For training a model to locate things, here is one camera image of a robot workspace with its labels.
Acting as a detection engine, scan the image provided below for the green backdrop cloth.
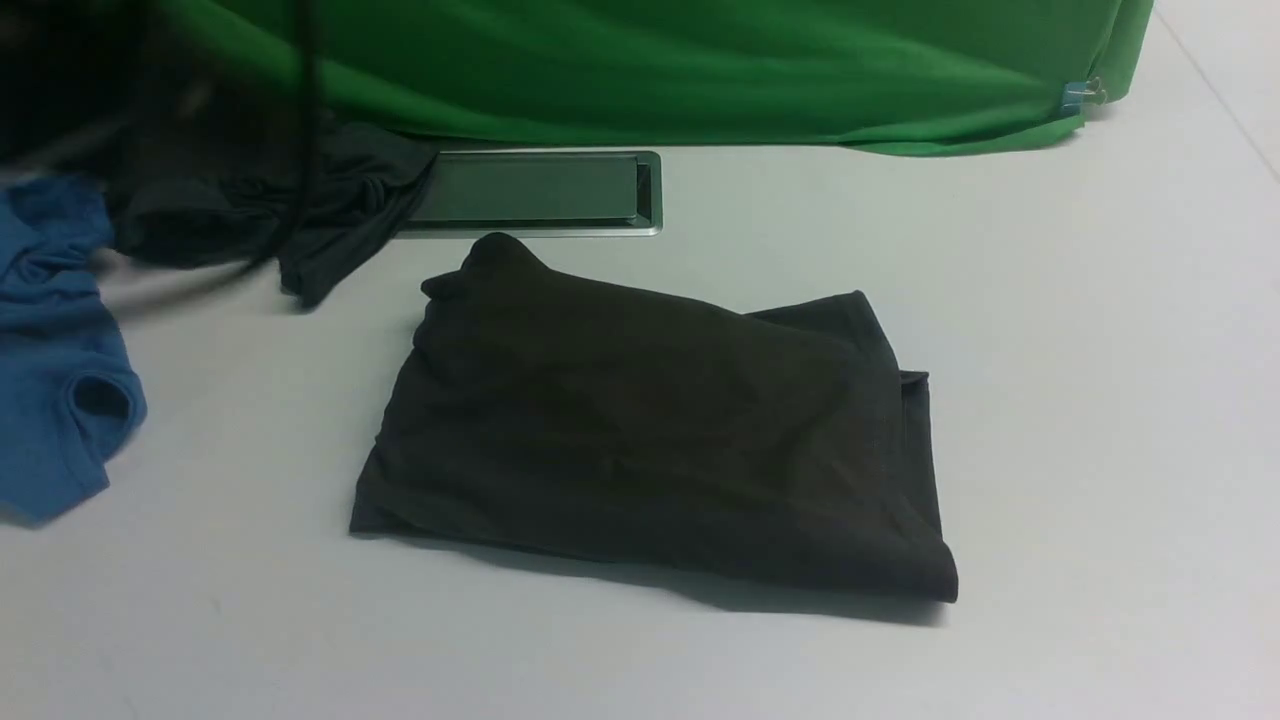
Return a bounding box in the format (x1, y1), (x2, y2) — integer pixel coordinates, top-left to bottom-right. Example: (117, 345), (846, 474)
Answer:
(150, 0), (1158, 158)

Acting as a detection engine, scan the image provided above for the dark teal crumpled shirt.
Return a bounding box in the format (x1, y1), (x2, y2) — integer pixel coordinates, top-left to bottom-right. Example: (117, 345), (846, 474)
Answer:
(108, 123), (440, 309)

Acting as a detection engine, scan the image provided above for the black camera cable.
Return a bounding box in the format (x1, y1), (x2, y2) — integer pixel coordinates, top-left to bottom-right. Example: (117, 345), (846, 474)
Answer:
(120, 0), (326, 301)

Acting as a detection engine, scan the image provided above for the metal table cable hatch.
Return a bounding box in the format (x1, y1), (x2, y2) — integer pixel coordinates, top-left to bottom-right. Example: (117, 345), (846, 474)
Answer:
(402, 149), (663, 238)

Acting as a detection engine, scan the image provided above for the dark gray long-sleeved shirt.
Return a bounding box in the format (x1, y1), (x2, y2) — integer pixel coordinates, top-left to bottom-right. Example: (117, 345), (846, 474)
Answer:
(349, 233), (959, 603)

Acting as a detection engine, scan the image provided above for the blue crumpled shirt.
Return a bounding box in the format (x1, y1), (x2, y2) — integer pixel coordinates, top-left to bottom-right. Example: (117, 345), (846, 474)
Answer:
(1, 177), (147, 527)

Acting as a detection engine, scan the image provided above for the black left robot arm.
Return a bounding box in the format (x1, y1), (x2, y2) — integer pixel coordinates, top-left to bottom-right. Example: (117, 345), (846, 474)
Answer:
(1, 1), (319, 177)

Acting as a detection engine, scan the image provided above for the blue binder clip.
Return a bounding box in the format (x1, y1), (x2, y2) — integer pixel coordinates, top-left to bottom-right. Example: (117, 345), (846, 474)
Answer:
(1059, 76), (1108, 117)

